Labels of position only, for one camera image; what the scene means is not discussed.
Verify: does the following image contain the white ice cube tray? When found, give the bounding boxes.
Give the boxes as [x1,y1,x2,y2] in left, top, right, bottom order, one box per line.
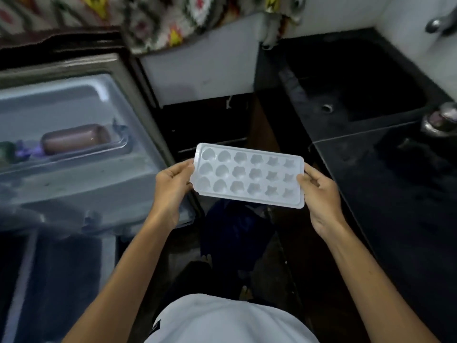
[189,143,305,209]

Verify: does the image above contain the person's right hand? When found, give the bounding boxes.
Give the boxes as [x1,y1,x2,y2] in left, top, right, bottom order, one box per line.
[297,163,348,240]

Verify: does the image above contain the metal faucet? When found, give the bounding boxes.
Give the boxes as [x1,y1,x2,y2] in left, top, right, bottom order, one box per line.
[425,7,457,37]

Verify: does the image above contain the black stone sink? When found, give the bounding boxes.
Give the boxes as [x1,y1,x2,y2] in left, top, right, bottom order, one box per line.
[278,32,440,143]

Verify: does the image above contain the brown bottle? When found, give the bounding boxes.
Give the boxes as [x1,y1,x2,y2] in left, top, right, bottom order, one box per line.
[40,124,112,156]

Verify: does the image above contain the patterned cloth cover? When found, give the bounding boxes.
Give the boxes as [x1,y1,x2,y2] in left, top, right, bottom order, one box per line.
[0,0,308,55]

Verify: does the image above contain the open refrigerator door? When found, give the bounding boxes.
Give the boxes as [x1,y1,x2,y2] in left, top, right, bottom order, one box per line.
[0,53,200,236]

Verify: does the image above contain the steel pot lid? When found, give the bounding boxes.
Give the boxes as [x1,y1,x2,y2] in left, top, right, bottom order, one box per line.
[421,102,457,137]

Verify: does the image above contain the person's white shirt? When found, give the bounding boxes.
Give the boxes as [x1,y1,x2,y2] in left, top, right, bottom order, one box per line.
[144,293,320,343]

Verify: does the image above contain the person's right forearm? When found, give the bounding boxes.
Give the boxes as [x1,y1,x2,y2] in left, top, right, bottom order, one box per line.
[319,221,440,343]

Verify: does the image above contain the person's left forearm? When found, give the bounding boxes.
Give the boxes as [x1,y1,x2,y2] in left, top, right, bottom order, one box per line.
[62,207,179,343]

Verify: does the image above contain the purple packet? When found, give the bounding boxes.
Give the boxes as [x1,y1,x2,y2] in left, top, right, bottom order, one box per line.
[11,140,45,163]

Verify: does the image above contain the person's left hand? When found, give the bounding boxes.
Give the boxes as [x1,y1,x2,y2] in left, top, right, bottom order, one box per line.
[151,159,196,231]

